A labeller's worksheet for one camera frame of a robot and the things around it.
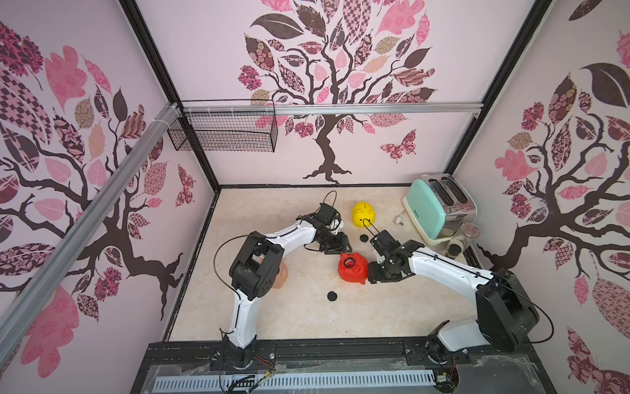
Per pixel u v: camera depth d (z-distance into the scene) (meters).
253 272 0.52
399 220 1.06
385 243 0.70
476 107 0.93
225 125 0.95
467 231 0.87
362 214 0.99
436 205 0.90
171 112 0.83
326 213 0.79
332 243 0.83
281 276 0.82
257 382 0.69
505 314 0.43
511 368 0.72
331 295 0.86
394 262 0.63
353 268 0.83
